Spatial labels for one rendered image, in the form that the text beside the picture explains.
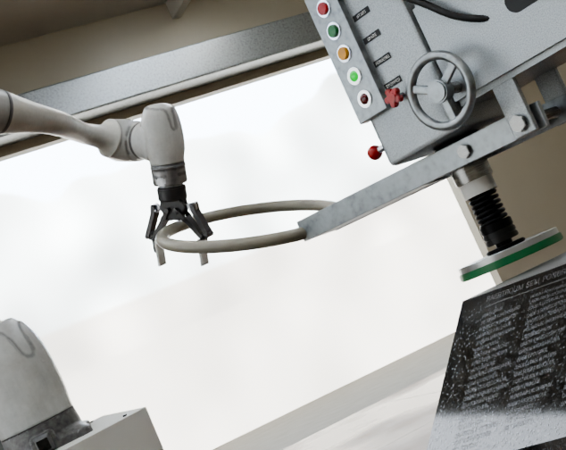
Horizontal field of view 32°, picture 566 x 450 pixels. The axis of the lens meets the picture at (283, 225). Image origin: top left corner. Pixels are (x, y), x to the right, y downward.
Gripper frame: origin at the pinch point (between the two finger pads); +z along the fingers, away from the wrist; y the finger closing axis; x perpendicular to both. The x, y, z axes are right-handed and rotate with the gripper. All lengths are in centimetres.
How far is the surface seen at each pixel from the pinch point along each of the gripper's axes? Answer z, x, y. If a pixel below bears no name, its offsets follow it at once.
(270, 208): -9.0, 20.6, 16.9
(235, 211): -9.6, 15.9, 8.4
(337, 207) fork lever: -15, -15, 54
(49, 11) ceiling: -98, 424, -395
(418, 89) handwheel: -41, -33, 83
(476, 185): -20, -21, 88
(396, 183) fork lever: -21, -19, 71
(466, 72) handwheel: -43, -36, 94
